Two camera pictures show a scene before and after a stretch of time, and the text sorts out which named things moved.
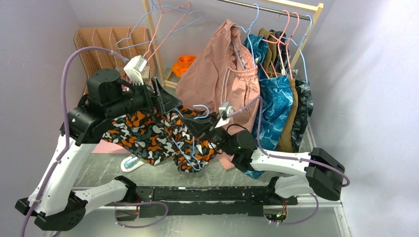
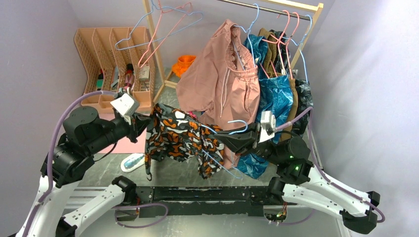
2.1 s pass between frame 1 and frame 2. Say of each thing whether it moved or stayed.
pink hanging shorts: stayed
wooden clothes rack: stayed
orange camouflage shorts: moved
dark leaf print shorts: stayed
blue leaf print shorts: stayed
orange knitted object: stayed
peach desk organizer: stayed
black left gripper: moved
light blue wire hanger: moved
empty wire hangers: stayed
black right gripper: moved
